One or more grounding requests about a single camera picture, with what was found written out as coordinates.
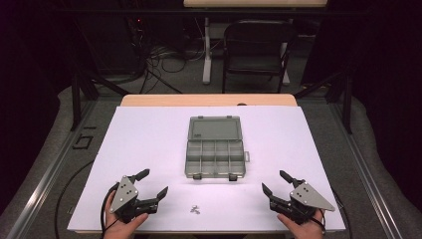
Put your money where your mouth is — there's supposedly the black metal crossbar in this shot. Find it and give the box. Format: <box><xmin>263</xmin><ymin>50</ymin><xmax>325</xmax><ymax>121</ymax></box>
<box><xmin>55</xmin><ymin>7</ymin><xmax>366</xmax><ymax>18</ymax></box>

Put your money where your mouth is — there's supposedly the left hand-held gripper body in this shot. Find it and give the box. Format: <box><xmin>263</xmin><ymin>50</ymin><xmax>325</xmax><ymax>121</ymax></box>
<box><xmin>108</xmin><ymin>174</ymin><xmax>159</xmax><ymax>224</ymax></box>

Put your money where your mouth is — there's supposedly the white-legged wooden desk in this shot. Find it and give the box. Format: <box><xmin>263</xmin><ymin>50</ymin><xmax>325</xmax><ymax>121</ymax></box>
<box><xmin>183</xmin><ymin>0</ymin><xmax>328</xmax><ymax>86</ymax></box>

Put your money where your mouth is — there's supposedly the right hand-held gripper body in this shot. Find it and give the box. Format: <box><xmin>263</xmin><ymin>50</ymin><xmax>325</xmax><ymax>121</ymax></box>
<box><xmin>269</xmin><ymin>180</ymin><xmax>336</xmax><ymax>226</ymax></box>

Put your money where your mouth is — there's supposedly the person's left hand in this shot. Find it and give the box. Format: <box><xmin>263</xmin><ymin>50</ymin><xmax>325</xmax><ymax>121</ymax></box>
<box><xmin>103</xmin><ymin>198</ymin><xmax>149</xmax><ymax>239</ymax></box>

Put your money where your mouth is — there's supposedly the aluminium floor rail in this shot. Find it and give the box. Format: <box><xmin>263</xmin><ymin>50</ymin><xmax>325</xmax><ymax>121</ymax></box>
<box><xmin>325</xmin><ymin>102</ymin><xmax>404</xmax><ymax>239</ymax></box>
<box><xmin>5</xmin><ymin>99</ymin><xmax>98</xmax><ymax>239</ymax></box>

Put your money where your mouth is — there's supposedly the grey clear plastic compartment box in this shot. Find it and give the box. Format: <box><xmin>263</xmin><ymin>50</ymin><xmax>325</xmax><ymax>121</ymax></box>
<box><xmin>184</xmin><ymin>115</ymin><xmax>251</xmax><ymax>182</ymax></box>

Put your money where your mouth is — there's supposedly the black floor cable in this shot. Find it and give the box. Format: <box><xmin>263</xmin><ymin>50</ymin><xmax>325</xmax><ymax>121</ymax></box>
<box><xmin>54</xmin><ymin>160</ymin><xmax>96</xmax><ymax>239</ymax></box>

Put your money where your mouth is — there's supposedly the white table cover board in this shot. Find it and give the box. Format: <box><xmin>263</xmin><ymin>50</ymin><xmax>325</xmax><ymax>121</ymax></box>
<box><xmin>67</xmin><ymin>105</ymin><xmax>346</xmax><ymax>233</ymax></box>

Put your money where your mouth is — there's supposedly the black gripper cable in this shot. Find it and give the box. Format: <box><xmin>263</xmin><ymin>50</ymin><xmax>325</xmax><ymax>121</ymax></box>
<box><xmin>317</xmin><ymin>208</ymin><xmax>328</xmax><ymax>235</ymax></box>
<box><xmin>100</xmin><ymin>181</ymin><xmax>121</xmax><ymax>239</ymax></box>

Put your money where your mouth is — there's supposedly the person's right hand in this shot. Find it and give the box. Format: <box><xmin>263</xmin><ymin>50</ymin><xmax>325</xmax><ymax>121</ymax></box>
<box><xmin>276</xmin><ymin>208</ymin><xmax>328</xmax><ymax>239</ymax></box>

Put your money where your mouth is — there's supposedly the black equipment cabinet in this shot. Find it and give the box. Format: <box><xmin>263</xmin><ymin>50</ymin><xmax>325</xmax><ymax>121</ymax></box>
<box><xmin>77</xmin><ymin>14</ymin><xmax>143</xmax><ymax>76</ymax></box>

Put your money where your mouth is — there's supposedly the black metal stand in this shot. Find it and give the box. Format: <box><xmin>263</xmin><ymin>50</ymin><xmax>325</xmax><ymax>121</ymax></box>
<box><xmin>69</xmin><ymin>71</ymin><xmax>131</xmax><ymax>132</ymax></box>
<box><xmin>293</xmin><ymin>71</ymin><xmax>354</xmax><ymax>135</ymax></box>

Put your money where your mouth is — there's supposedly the black folding chair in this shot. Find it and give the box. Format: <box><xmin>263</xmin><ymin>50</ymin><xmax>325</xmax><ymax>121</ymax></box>
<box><xmin>221</xmin><ymin>19</ymin><xmax>299</xmax><ymax>94</ymax></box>

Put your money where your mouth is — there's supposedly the bundle of floor cables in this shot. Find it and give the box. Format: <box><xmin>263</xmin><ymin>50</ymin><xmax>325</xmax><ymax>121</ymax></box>
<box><xmin>138</xmin><ymin>43</ymin><xmax>207</xmax><ymax>96</ymax></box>

